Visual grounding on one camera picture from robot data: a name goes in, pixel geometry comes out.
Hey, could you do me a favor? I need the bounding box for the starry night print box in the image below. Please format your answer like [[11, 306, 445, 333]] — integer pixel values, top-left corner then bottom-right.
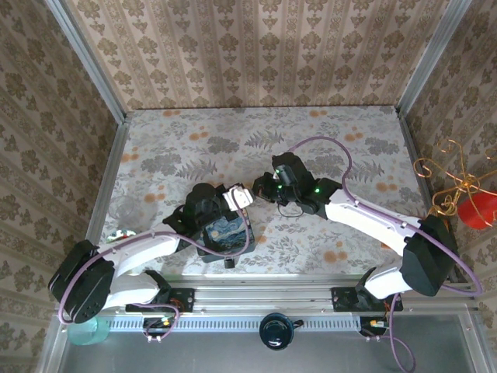
[[196, 218, 256, 266]]

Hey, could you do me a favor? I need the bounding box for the floral table cover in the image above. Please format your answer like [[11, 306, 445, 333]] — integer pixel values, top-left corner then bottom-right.
[[101, 105, 434, 277]]

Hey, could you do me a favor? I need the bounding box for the clear glass cup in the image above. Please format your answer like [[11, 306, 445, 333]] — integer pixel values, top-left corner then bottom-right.
[[108, 195, 137, 223]]

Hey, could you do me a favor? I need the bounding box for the small floral dish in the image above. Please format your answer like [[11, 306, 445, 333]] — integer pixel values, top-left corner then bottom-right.
[[105, 228, 138, 244]]

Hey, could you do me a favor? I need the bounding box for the black power connector block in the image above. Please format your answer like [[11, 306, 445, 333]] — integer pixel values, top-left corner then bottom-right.
[[142, 316, 176, 336], [358, 315, 390, 337]]

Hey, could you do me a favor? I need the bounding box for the dark teal mug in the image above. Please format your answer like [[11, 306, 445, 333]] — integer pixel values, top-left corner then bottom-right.
[[259, 312, 304, 351]]

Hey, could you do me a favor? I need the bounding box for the red plastic object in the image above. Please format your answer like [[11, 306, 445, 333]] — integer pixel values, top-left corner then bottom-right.
[[457, 191, 497, 231]]

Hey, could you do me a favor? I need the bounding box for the teal glass tumbler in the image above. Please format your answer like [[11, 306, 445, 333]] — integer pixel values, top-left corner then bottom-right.
[[67, 315, 110, 347]]

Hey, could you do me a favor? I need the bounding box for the thin black cable loop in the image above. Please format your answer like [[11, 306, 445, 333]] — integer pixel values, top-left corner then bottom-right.
[[276, 202, 307, 219]]

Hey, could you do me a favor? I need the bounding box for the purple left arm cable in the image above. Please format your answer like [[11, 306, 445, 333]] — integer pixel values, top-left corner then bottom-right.
[[57, 207, 252, 326]]

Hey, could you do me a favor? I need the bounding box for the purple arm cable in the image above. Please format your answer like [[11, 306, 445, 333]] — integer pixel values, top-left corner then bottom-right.
[[287, 135, 485, 298], [57, 207, 252, 326]]

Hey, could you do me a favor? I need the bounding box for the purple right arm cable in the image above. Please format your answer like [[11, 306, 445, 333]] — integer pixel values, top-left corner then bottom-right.
[[287, 135, 485, 298]]

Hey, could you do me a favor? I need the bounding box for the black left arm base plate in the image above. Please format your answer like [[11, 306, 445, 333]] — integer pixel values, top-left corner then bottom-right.
[[124, 286, 196, 312]]

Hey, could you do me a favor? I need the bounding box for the aluminium front rail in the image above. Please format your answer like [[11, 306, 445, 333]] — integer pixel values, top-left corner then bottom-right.
[[166, 271, 370, 312]]

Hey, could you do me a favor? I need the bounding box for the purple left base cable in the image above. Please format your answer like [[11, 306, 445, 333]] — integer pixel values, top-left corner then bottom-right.
[[142, 303, 180, 343]]

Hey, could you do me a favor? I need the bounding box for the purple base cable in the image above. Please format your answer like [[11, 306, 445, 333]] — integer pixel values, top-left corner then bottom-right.
[[142, 303, 180, 343], [364, 293, 417, 372]]

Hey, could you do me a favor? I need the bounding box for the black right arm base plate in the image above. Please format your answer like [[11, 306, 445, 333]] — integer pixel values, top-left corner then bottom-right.
[[331, 285, 404, 312]]

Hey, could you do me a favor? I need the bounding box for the white slotted cable duct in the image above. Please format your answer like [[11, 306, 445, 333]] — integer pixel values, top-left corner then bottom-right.
[[96, 313, 363, 332]]

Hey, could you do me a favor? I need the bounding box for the gold wire ornament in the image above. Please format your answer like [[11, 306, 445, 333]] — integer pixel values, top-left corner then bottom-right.
[[412, 138, 497, 217]]

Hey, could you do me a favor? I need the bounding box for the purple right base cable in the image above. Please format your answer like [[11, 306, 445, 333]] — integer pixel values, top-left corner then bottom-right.
[[364, 293, 417, 372]]

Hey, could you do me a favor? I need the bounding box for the aluminium frame post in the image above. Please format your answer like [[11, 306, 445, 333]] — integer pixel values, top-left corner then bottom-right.
[[43, 0, 131, 122], [394, 0, 475, 114]]

